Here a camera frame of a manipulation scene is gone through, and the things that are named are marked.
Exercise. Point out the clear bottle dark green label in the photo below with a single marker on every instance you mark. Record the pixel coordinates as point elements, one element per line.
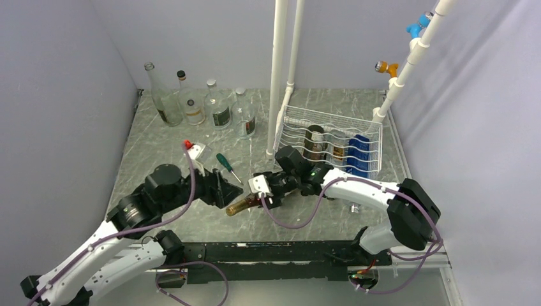
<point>243,114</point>

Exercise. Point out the blue labelled water bottle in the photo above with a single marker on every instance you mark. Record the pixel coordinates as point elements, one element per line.
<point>358,156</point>

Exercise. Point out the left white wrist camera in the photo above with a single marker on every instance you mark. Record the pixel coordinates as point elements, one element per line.
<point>198,153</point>

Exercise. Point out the clear bottle silver cap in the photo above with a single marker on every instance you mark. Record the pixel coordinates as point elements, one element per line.
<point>217,107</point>

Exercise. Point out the dark bottle black cap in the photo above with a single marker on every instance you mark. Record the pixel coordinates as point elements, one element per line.
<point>338,147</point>

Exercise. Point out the green handled screwdriver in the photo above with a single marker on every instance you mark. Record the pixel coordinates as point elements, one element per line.
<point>224,162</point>

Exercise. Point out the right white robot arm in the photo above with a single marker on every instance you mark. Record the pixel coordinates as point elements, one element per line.
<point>409,214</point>

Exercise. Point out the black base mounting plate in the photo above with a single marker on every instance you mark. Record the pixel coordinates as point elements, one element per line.
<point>332,260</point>

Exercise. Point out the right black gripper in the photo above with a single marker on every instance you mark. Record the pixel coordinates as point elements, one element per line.
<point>274,197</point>

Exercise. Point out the thick white vertical pipe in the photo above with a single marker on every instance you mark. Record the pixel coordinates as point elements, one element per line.
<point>280,16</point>

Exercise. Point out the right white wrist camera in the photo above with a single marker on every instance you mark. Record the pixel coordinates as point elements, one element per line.
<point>259,186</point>

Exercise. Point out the orange pipe nozzle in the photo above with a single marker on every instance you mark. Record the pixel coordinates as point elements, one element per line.
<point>384,67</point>

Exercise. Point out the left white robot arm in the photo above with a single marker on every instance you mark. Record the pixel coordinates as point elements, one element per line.
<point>90,271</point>

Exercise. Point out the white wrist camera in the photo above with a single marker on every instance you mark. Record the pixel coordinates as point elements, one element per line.
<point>259,186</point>
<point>198,153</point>

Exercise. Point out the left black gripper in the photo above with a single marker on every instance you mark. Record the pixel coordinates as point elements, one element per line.
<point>217,190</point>

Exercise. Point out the dark bottle grey foil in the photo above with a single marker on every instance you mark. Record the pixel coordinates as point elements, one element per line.
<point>314,144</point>

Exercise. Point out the dark bottle gold foil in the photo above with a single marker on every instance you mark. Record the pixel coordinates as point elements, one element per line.
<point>250,201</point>

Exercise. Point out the slanted white pipe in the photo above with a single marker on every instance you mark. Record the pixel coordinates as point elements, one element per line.
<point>418,48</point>

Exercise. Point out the aluminium frame rail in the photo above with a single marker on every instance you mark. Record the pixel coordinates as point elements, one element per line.
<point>362,278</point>

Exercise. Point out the blue pipe nozzle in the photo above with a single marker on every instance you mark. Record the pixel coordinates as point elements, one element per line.
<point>423,21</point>

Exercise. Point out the white wire wine rack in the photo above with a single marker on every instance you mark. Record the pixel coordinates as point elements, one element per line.
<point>296,120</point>

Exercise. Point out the clear bottle white label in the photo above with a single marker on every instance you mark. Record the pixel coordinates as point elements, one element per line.
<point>190,101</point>

